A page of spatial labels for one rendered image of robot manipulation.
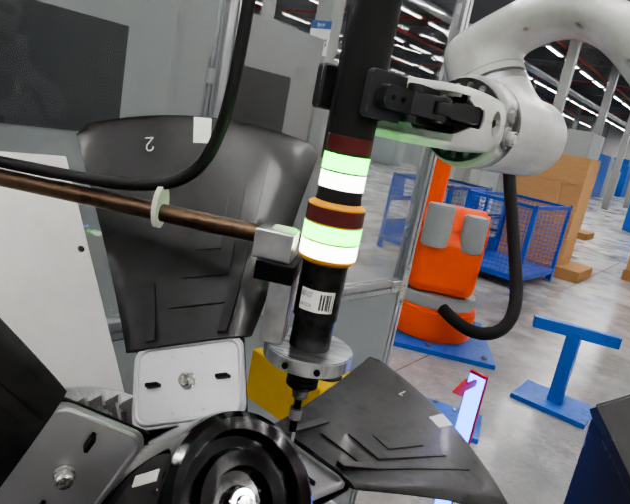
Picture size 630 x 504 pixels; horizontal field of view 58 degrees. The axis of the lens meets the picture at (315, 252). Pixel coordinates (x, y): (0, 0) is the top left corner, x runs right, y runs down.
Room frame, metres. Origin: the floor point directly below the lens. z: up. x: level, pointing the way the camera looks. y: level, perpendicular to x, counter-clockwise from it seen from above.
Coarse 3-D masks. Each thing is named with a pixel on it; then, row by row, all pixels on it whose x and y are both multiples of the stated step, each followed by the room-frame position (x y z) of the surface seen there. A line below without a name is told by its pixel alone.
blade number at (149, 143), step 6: (156, 132) 0.55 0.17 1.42; (138, 138) 0.54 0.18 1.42; (144, 138) 0.54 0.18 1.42; (150, 138) 0.54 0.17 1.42; (156, 138) 0.54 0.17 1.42; (144, 144) 0.54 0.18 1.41; (150, 144) 0.54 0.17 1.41; (156, 144) 0.54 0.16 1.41; (144, 150) 0.53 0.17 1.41; (150, 150) 0.53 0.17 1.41; (156, 150) 0.53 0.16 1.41; (144, 156) 0.53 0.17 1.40; (150, 156) 0.53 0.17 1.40
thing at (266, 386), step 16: (256, 352) 0.90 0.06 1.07; (256, 368) 0.89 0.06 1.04; (272, 368) 0.87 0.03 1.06; (256, 384) 0.89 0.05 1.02; (272, 384) 0.86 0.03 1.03; (320, 384) 0.82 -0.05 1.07; (256, 400) 0.88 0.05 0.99; (272, 400) 0.86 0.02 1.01; (288, 400) 0.84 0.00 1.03; (304, 400) 0.82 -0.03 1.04
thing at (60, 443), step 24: (72, 408) 0.31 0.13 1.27; (48, 432) 0.31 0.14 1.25; (72, 432) 0.31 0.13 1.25; (96, 432) 0.32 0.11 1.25; (120, 432) 0.32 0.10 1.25; (24, 456) 0.30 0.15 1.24; (48, 456) 0.31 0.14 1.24; (72, 456) 0.31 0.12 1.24; (96, 456) 0.32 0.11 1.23; (120, 456) 0.33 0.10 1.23; (24, 480) 0.31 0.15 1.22; (48, 480) 0.31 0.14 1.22; (96, 480) 0.32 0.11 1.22
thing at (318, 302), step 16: (304, 272) 0.41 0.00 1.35; (320, 272) 0.41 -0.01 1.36; (336, 272) 0.41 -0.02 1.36; (304, 288) 0.41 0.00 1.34; (320, 288) 0.41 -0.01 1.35; (336, 288) 0.41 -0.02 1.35; (304, 304) 0.41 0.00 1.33; (320, 304) 0.41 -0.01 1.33; (336, 304) 0.41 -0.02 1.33; (304, 320) 0.41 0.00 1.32; (320, 320) 0.41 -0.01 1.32; (336, 320) 0.42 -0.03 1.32; (304, 336) 0.41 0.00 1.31; (320, 336) 0.41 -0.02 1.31; (320, 352) 0.41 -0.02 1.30; (288, 384) 0.42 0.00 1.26; (304, 384) 0.41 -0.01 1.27
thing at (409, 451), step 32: (352, 384) 0.60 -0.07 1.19; (384, 384) 0.62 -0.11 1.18; (320, 416) 0.51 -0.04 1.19; (352, 416) 0.53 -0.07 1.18; (384, 416) 0.55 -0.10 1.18; (416, 416) 0.58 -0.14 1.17; (320, 448) 0.45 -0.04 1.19; (352, 448) 0.47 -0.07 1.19; (384, 448) 0.49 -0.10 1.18; (416, 448) 0.51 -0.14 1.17; (448, 448) 0.55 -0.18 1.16; (352, 480) 0.42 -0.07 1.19; (384, 480) 0.44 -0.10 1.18; (416, 480) 0.46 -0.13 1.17; (448, 480) 0.49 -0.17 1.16; (480, 480) 0.53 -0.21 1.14
